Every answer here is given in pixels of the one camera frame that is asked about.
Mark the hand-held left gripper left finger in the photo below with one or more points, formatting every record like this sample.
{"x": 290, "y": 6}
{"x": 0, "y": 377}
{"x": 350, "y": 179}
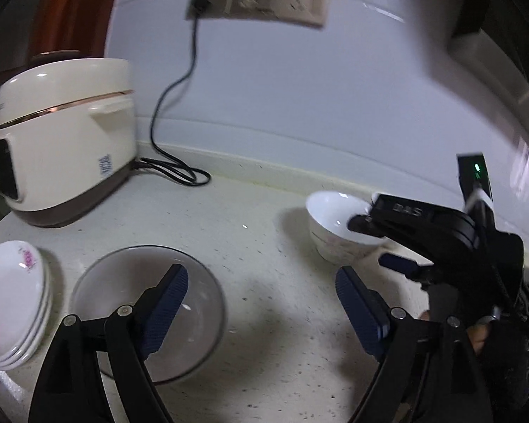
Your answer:
{"x": 167, "y": 304}

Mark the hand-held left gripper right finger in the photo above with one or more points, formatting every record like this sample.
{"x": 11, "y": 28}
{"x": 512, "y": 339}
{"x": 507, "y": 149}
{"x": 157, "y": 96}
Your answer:
{"x": 361, "y": 313}

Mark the person's right hand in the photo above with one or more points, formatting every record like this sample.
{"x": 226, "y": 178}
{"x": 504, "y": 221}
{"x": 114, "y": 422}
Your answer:
{"x": 480, "y": 339}

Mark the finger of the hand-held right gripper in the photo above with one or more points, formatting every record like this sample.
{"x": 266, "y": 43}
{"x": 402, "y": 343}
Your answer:
{"x": 366, "y": 227}
{"x": 401, "y": 264}

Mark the cream rice cooker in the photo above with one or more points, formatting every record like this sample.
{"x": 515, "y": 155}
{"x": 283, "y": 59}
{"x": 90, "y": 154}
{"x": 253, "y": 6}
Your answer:
{"x": 61, "y": 141}

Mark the stack of floral white plates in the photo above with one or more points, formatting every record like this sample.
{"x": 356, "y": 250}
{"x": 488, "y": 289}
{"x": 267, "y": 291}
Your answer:
{"x": 39, "y": 326}

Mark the white bowl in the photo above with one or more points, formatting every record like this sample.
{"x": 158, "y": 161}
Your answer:
{"x": 330, "y": 211}

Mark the brown wooden door frame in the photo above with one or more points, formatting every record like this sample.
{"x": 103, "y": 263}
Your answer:
{"x": 70, "y": 9}

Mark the clear glass bowl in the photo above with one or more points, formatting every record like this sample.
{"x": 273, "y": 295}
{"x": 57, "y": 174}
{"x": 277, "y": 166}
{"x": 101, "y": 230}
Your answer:
{"x": 114, "y": 273}

